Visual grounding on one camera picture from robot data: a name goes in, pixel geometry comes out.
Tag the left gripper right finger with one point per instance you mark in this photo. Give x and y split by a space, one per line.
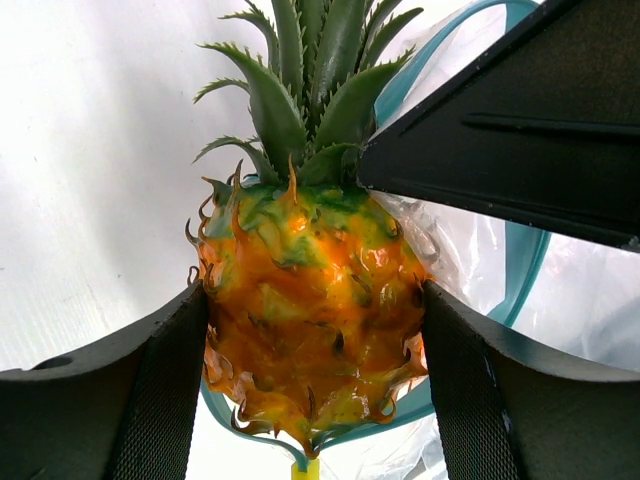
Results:
510 407

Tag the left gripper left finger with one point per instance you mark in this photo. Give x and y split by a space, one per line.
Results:
122 407

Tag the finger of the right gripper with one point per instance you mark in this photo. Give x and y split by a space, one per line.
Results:
542 128

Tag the clear zip top bag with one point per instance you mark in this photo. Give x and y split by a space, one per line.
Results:
490 264

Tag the orange toy pineapple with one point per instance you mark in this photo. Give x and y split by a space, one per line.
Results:
315 293

